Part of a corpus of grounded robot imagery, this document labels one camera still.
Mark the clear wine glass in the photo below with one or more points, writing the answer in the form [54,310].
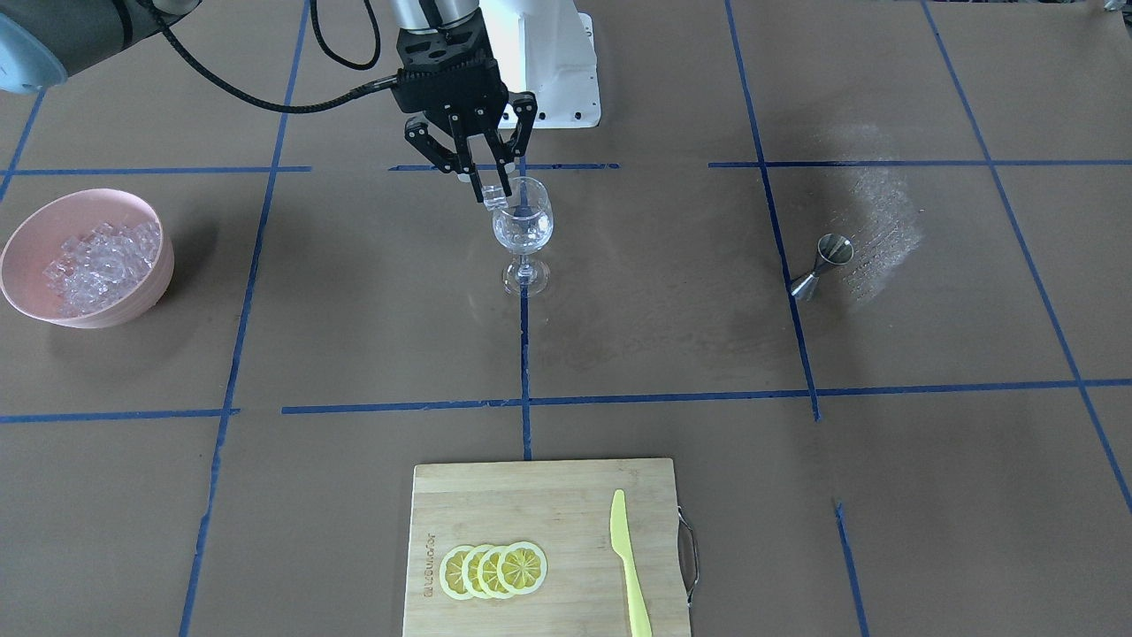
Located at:
[524,228]

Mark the yellow plastic knife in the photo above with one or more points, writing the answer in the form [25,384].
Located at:
[639,622]

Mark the pink ice bowl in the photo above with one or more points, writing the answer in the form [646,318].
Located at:
[36,242]

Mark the bamboo cutting board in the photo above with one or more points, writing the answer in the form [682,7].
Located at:
[546,548]

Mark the clear ice cubes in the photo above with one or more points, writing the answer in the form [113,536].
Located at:
[95,270]

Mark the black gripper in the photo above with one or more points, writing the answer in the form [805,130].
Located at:
[423,134]

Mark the steel cocktail jigger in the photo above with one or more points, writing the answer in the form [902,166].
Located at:
[831,251]

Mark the single clear ice cube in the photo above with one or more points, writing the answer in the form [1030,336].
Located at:
[495,197]

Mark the lemon slice stack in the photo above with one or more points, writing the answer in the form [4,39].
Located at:
[493,572]

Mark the white camera pillar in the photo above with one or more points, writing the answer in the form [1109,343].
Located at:
[547,48]

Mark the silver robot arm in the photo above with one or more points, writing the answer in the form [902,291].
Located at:
[47,42]

